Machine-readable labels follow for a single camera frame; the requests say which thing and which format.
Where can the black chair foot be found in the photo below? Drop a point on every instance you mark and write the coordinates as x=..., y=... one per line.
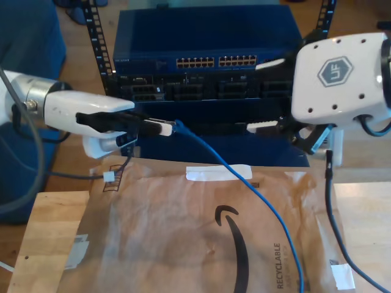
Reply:
x=384, y=25

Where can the black rack server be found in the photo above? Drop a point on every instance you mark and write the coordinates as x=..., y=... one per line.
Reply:
x=195, y=91

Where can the black rack frame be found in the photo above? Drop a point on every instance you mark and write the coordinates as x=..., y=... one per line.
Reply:
x=110, y=81

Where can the blue network switch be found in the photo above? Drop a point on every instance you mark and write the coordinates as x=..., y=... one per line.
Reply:
x=207, y=30

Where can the grey slipper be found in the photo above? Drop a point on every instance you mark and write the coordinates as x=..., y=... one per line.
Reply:
x=76, y=15

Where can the brown paper mailer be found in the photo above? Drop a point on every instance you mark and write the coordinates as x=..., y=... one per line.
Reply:
x=152, y=244

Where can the blue sofa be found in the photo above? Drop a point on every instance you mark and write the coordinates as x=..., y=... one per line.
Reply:
x=30, y=36

